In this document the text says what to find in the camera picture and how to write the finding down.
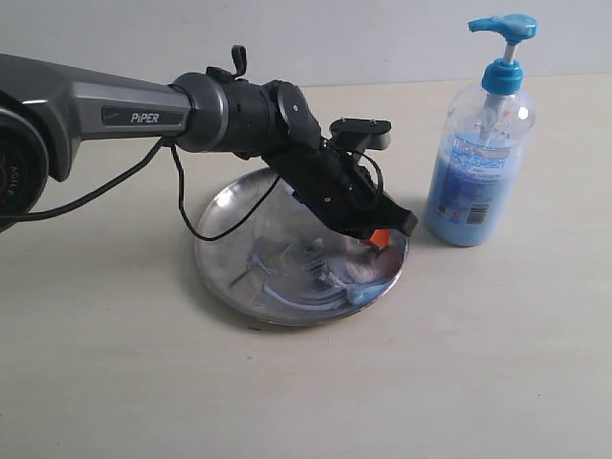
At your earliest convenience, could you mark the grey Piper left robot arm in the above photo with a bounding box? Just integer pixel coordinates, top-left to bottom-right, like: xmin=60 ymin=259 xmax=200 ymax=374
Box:
xmin=1 ymin=45 xmax=418 ymax=240

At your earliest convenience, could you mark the round stainless steel plate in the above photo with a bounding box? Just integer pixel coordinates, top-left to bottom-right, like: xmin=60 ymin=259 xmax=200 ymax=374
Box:
xmin=194 ymin=167 xmax=409 ymax=327

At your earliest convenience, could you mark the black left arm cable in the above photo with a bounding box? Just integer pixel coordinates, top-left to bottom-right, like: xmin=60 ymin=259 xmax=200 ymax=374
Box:
xmin=0 ymin=45 xmax=383 ymax=243

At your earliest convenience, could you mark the blue soap pump bottle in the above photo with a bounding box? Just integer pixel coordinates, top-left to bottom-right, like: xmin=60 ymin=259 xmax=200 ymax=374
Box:
xmin=425 ymin=13 xmax=537 ymax=247

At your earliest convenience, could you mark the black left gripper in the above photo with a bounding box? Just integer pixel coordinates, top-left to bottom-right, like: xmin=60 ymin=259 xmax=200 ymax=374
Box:
xmin=263 ymin=143 xmax=418 ymax=249

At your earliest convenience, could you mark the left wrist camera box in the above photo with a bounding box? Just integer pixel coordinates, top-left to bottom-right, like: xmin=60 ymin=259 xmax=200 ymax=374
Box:
xmin=329 ymin=118 xmax=392 ymax=153

